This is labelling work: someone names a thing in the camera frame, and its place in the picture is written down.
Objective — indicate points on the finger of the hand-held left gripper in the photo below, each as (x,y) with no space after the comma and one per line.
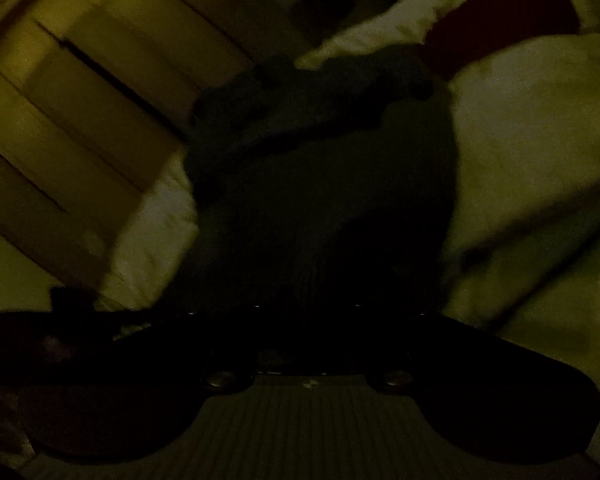
(130,319)

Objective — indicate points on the wooden wardrobe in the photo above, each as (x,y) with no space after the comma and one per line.
(95,110)

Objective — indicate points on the dark knitted sweater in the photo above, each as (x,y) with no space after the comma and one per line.
(320,185)

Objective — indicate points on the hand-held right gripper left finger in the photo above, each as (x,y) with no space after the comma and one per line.
(215,340)

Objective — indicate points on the red cloth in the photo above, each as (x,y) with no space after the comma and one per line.
(500,20)

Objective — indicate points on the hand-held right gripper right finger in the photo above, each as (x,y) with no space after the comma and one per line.
(430,345)

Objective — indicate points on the cream bed duvet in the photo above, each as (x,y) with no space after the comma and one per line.
(530,135)

